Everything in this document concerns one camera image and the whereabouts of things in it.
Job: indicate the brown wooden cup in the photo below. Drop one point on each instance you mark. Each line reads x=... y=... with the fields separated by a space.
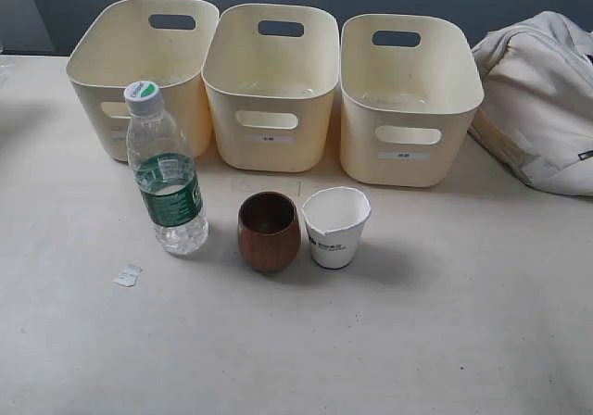
x=268 y=231

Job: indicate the white paper cup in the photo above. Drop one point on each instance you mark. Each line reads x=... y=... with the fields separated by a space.
x=335 y=218

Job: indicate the clear plastic water bottle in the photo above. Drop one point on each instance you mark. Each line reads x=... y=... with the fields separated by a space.
x=164 y=171

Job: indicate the clear tape strip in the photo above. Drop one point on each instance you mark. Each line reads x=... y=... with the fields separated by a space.
x=249 y=185

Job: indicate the middle cream plastic bin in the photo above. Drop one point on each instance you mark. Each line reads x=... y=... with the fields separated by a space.
x=271 y=73

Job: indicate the cream plastic bin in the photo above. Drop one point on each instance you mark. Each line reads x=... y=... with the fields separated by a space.
x=410 y=90
x=271 y=73
x=163 y=41

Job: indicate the right cream plastic bin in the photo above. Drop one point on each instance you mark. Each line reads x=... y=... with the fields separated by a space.
x=410 y=90

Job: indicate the small paper scrap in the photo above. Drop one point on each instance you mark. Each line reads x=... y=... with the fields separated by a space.
x=128 y=276

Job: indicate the left cream plastic bin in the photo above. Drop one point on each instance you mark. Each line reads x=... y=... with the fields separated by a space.
x=163 y=41

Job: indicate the white fabric bag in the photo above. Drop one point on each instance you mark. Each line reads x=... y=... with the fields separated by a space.
x=536 y=117

